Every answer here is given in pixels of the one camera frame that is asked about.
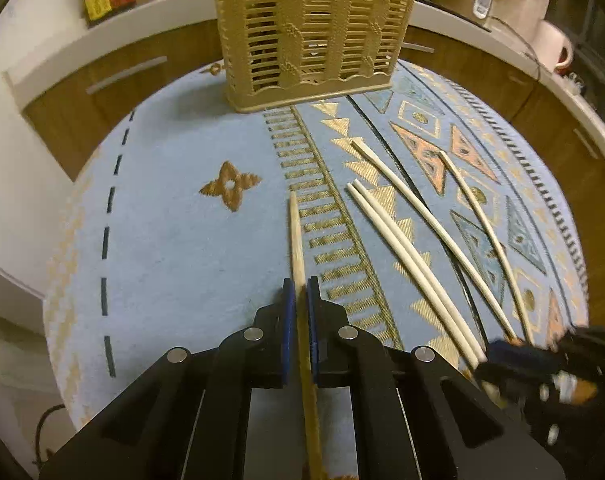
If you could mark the brown bamboo chopstick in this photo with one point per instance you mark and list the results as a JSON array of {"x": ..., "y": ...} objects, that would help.
[{"x": 297, "y": 250}]

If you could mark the white electric kettle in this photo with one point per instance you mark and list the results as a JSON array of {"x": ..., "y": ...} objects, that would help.
[{"x": 549, "y": 47}]

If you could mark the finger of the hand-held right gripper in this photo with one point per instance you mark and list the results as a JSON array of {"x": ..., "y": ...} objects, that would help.
[{"x": 519, "y": 357}]

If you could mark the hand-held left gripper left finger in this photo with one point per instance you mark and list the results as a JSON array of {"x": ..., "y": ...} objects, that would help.
[{"x": 288, "y": 332}]

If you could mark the white kitchen countertop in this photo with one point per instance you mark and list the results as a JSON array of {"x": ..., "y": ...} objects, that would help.
[{"x": 132, "y": 25}]

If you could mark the blue patterned tablecloth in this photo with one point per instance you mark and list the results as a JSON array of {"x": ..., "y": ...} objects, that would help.
[{"x": 182, "y": 240}]

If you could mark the wooden base cabinets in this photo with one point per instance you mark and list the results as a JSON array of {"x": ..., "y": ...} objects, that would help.
[{"x": 72, "y": 125}]

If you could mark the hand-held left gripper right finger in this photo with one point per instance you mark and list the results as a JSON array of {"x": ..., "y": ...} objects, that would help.
[{"x": 313, "y": 332}]

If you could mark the yellow plastic utensil basket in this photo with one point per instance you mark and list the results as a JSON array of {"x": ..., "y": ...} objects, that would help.
[{"x": 307, "y": 35}]

